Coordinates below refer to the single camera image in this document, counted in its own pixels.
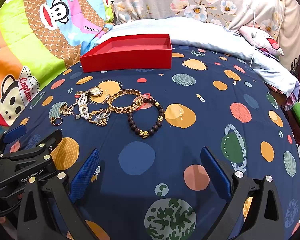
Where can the navy planet pattern bedsheet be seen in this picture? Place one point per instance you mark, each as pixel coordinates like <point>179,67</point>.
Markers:
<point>158,188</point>

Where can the pink cartoon pillow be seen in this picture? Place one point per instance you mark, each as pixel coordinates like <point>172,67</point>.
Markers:
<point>261,40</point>

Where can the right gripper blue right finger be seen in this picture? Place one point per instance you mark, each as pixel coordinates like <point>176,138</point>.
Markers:
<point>264,219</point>

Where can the gold wristwatch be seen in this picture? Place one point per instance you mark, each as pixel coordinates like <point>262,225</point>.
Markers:
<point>94,95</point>

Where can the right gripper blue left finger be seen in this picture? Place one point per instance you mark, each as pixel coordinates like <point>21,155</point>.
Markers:
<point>36,219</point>

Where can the grey floral blanket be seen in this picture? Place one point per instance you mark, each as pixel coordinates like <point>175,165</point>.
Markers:
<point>232,14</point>

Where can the colourful monkey cartoon quilt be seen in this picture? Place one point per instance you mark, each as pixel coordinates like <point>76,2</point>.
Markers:
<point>39,39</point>

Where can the beige curtain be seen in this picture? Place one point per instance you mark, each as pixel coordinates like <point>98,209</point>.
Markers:
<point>289,35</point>

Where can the red jewelry tray box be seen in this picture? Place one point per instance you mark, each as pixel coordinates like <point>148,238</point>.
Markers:
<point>142,51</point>

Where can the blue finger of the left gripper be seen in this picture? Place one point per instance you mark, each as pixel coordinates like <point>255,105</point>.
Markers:
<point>14,134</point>

